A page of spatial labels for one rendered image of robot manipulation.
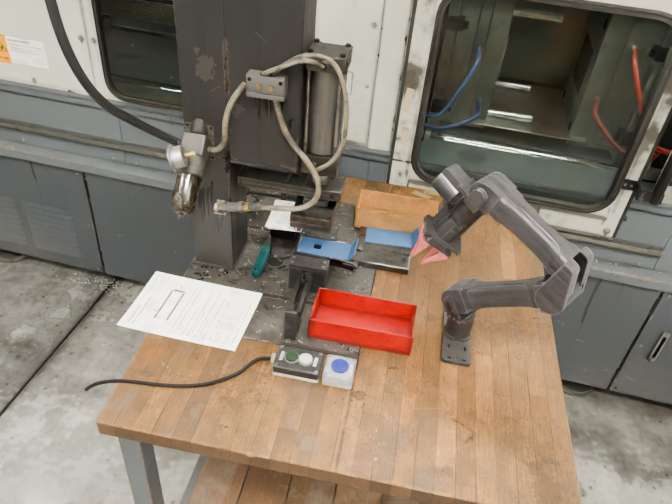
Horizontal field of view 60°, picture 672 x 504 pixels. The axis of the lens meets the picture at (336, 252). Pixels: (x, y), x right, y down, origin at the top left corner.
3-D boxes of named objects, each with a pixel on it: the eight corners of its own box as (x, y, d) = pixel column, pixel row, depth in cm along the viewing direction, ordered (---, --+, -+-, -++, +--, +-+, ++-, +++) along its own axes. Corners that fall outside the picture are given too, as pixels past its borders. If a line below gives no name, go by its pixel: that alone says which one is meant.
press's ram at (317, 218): (332, 243, 144) (343, 133, 125) (230, 226, 146) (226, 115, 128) (344, 204, 158) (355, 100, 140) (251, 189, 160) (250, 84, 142)
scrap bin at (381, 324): (409, 356, 140) (413, 338, 136) (307, 336, 142) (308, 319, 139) (413, 321, 150) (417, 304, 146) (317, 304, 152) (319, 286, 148)
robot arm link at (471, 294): (437, 290, 141) (561, 283, 115) (453, 279, 145) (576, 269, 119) (446, 313, 142) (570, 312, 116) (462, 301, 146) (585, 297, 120)
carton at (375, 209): (433, 243, 178) (438, 222, 174) (352, 229, 181) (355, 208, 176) (435, 220, 188) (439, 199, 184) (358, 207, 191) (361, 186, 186)
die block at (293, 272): (324, 294, 155) (326, 273, 150) (287, 288, 156) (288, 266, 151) (337, 250, 171) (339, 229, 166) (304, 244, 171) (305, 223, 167)
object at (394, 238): (417, 248, 171) (419, 240, 169) (365, 242, 171) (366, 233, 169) (417, 235, 176) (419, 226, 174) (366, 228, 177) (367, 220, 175)
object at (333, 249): (354, 262, 153) (355, 253, 151) (296, 252, 154) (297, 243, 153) (358, 246, 159) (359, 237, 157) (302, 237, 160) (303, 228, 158)
